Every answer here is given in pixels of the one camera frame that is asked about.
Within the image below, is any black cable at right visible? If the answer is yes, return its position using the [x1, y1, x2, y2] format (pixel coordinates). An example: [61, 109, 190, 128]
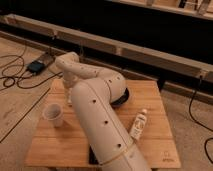
[188, 75, 213, 165]

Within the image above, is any black remote control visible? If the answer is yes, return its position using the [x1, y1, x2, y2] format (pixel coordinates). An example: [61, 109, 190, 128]
[89, 148, 98, 165]

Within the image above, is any blue power adapter box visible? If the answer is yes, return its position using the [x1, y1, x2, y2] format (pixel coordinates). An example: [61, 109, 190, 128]
[27, 61, 45, 74]

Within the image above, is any dark blue bowl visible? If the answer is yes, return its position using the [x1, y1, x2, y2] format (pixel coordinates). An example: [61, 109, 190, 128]
[111, 88, 129, 107]

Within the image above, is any wooden table board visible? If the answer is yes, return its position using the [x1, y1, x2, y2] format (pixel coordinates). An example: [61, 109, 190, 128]
[25, 79, 181, 171]

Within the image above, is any white lotion bottle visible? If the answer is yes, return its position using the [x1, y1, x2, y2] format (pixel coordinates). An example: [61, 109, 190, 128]
[130, 109, 148, 140]

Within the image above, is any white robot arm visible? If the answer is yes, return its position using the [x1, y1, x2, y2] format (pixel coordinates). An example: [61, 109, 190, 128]
[55, 52, 151, 171]

